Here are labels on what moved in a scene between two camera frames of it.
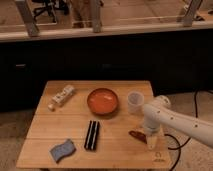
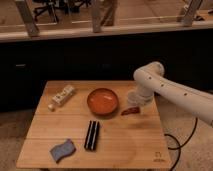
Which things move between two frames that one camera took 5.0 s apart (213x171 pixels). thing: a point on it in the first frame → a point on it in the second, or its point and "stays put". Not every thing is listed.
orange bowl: (102, 101) stays put
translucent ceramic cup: (135, 101) stays put
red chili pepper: (138, 135) → (131, 111)
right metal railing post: (193, 7) stays put
